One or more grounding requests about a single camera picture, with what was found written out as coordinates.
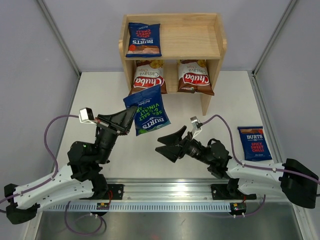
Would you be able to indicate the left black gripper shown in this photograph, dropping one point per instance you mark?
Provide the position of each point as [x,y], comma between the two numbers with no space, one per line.
[118,124]

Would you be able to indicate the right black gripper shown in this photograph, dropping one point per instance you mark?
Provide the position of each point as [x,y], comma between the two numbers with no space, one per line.
[171,150]

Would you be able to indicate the blue Burts sea salt bag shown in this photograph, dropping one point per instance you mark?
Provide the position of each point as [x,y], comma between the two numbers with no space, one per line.
[150,113]

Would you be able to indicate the Chuba cassava chips bag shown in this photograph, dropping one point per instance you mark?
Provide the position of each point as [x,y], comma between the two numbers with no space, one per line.
[148,73]
[193,77]

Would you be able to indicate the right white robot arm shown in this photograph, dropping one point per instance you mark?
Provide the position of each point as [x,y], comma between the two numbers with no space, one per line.
[290,179]

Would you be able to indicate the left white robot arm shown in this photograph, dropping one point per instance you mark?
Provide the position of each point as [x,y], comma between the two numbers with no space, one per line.
[80,178]

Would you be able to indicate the wooden two-tier shelf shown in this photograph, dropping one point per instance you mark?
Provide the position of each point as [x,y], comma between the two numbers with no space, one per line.
[191,36]

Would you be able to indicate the blue Burts spicy chilli bag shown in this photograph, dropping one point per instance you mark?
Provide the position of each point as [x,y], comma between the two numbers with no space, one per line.
[254,143]

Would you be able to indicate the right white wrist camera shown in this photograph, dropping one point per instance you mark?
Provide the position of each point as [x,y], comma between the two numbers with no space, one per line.
[196,126]

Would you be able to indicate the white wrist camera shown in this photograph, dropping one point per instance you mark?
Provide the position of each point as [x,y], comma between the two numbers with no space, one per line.
[86,116]
[196,126]

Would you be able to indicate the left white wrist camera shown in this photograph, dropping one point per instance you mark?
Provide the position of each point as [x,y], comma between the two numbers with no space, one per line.
[86,116]

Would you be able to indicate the aluminium mounting rail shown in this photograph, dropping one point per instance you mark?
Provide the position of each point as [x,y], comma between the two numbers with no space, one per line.
[160,190]

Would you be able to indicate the white slotted cable duct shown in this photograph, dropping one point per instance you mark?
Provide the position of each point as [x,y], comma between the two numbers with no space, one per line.
[149,207]

